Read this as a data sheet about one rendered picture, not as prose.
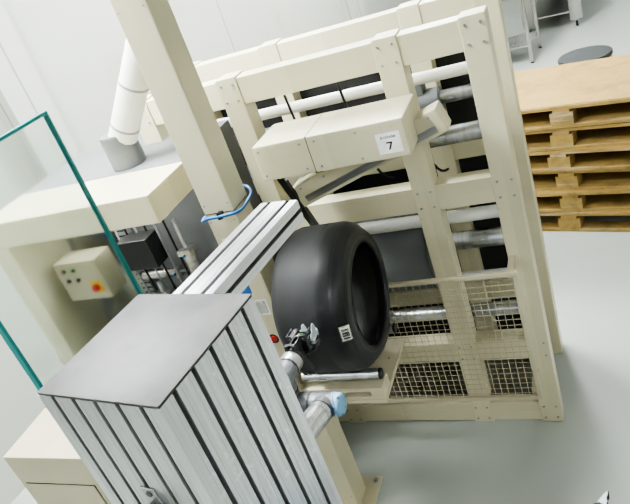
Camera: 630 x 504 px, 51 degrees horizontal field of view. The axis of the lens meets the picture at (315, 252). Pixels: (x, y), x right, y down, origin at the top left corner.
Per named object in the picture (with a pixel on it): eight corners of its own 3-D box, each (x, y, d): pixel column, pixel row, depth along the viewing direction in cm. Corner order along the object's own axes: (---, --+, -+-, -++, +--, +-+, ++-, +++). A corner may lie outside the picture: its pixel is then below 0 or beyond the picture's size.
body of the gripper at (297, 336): (311, 325, 220) (298, 346, 210) (318, 347, 223) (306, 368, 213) (290, 327, 223) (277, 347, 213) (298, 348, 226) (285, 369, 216)
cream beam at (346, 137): (263, 183, 259) (249, 148, 253) (284, 156, 280) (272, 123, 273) (412, 156, 235) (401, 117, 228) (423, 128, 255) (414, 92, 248)
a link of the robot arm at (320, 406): (272, 471, 160) (344, 381, 203) (234, 469, 165) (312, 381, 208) (282, 513, 163) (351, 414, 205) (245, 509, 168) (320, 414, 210)
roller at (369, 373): (298, 381, 265) (298, 370, 266) (303, 382, 269) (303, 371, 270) (379, 378, 250) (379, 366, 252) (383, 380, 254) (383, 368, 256)
